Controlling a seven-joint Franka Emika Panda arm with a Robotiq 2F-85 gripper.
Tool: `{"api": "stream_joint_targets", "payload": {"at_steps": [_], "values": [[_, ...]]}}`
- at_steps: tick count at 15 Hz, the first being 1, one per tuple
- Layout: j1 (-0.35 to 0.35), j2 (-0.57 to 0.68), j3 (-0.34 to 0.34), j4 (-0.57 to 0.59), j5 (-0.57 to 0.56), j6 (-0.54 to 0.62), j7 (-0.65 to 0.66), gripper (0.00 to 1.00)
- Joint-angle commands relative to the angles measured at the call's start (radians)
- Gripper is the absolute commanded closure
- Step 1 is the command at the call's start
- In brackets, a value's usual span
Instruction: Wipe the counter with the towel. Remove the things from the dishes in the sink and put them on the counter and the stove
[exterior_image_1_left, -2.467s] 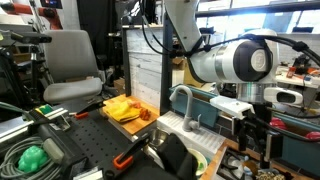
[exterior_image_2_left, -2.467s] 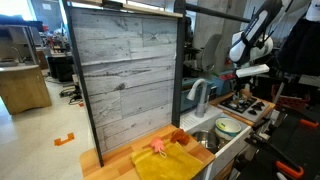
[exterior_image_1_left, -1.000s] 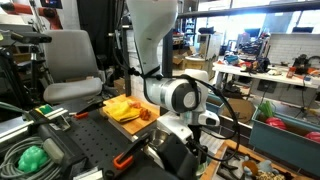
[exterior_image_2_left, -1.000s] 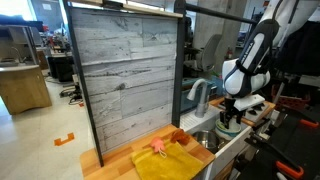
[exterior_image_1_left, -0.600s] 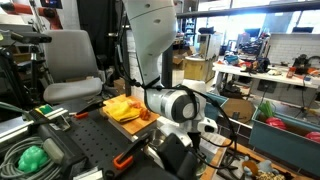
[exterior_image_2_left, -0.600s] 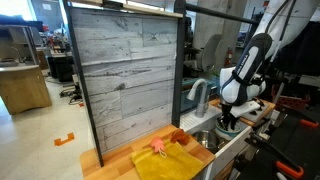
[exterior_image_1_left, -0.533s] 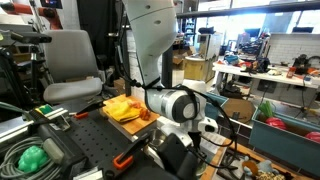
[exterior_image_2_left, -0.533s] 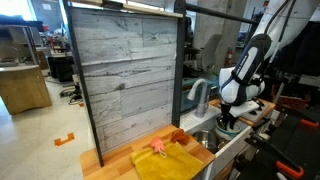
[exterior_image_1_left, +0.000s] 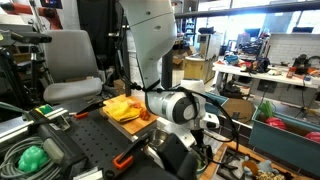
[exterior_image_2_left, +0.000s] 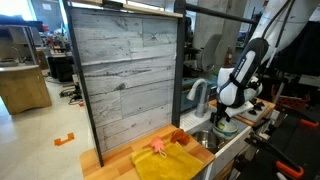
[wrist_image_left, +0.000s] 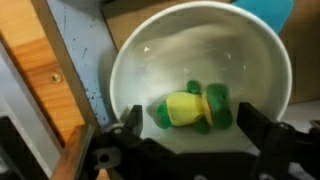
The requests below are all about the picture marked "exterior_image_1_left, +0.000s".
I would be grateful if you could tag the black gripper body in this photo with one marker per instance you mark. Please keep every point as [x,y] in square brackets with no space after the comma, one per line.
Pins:
[201,143]

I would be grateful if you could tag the brown plush toy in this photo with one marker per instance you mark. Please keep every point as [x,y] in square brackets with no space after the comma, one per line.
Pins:
[250,167]

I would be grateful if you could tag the orange plush toy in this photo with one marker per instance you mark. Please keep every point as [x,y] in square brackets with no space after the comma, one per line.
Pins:
[145,114]

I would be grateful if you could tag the blue plush toy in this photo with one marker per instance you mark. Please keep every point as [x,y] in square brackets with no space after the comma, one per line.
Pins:
[268,166]

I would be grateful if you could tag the spotted tan plush toy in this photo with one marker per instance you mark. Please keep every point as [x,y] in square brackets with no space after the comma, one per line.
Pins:
[270,176]

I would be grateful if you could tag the pink plush toy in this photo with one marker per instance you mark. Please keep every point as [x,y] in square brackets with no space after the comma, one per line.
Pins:
[135,104]

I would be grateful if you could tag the yellow towel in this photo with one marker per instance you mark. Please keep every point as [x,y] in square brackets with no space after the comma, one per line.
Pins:
[121,111]

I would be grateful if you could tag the red robot arm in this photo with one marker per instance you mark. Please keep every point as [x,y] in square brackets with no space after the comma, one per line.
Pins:
[33,10]

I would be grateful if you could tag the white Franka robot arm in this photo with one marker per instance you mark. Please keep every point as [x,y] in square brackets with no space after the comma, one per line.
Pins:
[150,33]

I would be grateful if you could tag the toy stove top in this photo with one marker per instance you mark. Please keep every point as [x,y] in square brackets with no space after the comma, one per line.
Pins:
[233,166]

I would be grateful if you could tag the white sink unit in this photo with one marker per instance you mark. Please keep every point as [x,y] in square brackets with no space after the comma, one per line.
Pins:
[163,123]

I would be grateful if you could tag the green patterned bowl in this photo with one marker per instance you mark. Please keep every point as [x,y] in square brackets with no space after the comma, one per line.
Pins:
[203,168]

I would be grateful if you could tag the steel bowl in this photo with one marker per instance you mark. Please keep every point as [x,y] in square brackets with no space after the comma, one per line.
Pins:
[158,136]

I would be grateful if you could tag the round brown board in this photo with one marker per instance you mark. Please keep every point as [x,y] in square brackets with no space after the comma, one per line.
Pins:
[240,110]

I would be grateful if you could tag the wooden cabinet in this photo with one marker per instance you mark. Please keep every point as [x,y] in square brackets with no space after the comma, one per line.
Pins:
[198,71]

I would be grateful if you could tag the green toy vegetable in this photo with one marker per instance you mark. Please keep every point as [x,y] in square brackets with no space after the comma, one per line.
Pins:
[266,108]

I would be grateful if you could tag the red toy vegetable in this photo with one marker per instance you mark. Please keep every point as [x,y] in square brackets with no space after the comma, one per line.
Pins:
[276,123]
[313,136]

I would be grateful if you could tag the cardboard box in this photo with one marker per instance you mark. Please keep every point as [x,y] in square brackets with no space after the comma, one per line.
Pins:
[181,58]

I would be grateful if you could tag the white work table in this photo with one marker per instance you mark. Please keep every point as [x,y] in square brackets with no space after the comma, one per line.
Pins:
[266,75]

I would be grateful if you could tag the black perforated board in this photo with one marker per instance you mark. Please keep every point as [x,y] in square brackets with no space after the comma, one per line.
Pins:
[96,140]

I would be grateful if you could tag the grey wood-plank panel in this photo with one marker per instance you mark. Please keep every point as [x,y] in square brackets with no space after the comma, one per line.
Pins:
[132,56]

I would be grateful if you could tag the grey office chair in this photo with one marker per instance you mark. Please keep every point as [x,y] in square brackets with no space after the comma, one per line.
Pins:
[71,60]

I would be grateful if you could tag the green yellow sponge block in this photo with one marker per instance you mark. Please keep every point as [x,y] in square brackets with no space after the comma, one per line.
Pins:
[45,109]

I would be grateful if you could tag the green rubber turtle toy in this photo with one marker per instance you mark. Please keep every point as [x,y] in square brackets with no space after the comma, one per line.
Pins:
[32,159]

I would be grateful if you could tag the black tripod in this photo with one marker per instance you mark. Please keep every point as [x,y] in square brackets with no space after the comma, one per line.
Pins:
[35,73]

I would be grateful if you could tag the black clamp mount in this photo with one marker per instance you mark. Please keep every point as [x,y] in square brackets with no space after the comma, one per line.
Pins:
[176,160]

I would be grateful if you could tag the black metal frame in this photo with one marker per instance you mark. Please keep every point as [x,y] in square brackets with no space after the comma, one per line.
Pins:
[233,8]

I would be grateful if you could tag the aluminium rail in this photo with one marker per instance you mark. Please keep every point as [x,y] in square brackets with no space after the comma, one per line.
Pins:
[20,125]

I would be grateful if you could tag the black bar camera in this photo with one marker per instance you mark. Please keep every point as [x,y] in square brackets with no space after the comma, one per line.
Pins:
[30,37]

